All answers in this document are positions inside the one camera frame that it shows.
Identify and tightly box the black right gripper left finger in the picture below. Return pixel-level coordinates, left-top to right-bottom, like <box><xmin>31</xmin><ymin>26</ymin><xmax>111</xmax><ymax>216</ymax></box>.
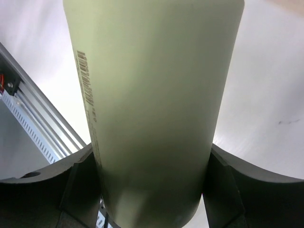
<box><xmin>0</xmin><ymin>144</ymin><xmax>101</xmax><ymax>228</ymax></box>

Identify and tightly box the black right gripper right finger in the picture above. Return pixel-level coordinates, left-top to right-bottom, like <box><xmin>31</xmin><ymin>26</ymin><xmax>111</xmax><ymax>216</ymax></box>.
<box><xmin>202</xmin><ymin>145</ymin><xmax>304</xmax><ymax>228</ymax></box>

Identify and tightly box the small sage green bottle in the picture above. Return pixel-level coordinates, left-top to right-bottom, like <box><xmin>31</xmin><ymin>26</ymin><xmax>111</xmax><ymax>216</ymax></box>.
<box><xmin>63</xmin><ymin>0</ymin><xmax>244</xmax><ymax>228</ymax></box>

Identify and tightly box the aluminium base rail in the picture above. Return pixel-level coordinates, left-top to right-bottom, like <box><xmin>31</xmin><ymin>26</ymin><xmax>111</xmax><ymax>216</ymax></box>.
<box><xmin>0</xmin><ymin>45</ymin><xmax>86</xmax><ymax>158</ymax></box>

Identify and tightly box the slotted white cable duct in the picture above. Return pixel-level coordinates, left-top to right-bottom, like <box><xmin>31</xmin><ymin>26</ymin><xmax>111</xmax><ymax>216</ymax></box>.
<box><xmin>2</xmin><ymin>90</ymin><xmax>62</xmax><ymax>164</ymax></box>

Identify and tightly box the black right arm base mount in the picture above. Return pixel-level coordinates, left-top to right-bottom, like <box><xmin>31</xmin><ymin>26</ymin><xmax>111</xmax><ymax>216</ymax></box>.
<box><xmin>0</xmin><ymin>62</ymin><xmax>21</xmax><ymax>95</ymax></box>

